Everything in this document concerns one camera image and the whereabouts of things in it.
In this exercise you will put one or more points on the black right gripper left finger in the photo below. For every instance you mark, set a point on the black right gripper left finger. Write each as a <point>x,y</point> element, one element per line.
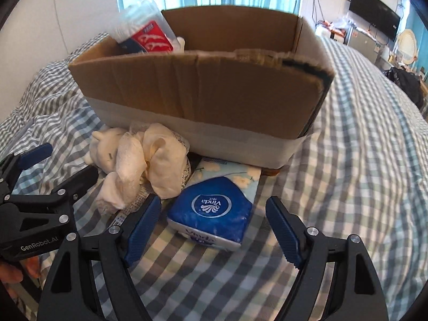
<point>70,293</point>

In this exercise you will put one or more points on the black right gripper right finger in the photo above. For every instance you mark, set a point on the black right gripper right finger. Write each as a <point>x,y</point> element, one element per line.
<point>355,291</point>

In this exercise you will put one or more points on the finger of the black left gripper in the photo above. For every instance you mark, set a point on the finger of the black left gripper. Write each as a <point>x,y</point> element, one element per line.
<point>13,164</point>

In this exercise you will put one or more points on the cream lace cloth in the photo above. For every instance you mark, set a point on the cream lace cloth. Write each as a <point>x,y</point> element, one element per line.
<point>151,158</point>

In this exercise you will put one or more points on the blue Vinda tissue pack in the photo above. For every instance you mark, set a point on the blue Vinda tissue pack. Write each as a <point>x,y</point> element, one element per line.
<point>216,206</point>

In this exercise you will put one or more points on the clear plastic cotton swab jar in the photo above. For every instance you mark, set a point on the clear plastic cotton swab jar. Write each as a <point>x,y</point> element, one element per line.
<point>142,28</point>

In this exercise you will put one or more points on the person's left hand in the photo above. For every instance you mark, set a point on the person's left hand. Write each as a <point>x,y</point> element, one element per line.
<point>12,275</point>

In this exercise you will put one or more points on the white plush toy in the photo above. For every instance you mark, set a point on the white plush toy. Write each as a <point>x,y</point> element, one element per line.
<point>103,149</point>

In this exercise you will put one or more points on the checkered bed cover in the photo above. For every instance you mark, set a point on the checkered bed cover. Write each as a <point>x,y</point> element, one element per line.
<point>362,169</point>

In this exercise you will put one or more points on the brown cardboard box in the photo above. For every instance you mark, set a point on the brown cardboard box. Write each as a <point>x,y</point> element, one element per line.
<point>247,87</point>

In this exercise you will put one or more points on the black clothes pile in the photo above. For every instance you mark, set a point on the black clothes pile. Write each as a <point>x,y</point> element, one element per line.
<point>408,82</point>

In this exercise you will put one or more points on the white oval mirror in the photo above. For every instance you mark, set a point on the white oval mirror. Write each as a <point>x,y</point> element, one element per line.
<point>407,46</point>

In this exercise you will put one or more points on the silver small fridge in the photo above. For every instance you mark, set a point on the silver small fridge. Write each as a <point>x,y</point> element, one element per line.
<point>364,43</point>

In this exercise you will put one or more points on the teal side curtain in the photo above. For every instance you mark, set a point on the teal side curtain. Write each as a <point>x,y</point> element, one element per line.
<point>415,23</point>

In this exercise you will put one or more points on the black wall television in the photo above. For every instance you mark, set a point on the black wall television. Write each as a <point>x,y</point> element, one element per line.
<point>377,14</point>

